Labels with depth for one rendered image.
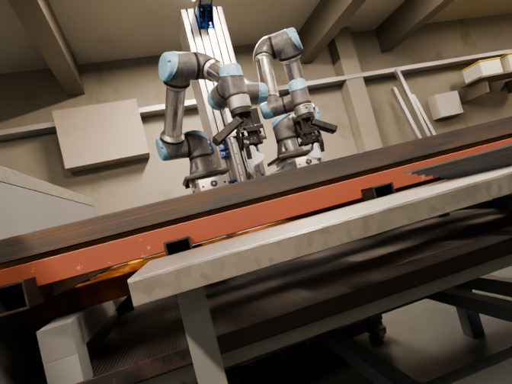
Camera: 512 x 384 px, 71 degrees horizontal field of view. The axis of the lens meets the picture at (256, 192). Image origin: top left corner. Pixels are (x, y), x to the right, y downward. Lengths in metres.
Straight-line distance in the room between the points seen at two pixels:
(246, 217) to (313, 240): 0.32
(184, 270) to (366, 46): 6.23
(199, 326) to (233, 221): 0.27
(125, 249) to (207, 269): 0.35
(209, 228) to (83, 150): 4.03
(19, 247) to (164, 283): 0.43
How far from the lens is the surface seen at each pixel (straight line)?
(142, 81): 5.24
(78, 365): 0.81
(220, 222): 0.75
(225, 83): 1.19
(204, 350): 0.56
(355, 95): 5.79
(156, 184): 4.85
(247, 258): 0.43
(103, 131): 4.74
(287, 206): 0.78
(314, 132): 1.48
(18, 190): 1.11
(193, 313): 0.55
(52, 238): 0.78
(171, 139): 1.76
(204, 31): 2.30
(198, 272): 0.43
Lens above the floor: 0.79
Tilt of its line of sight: 3 degrees up
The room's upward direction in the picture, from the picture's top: 15 degrees counter-clockwise
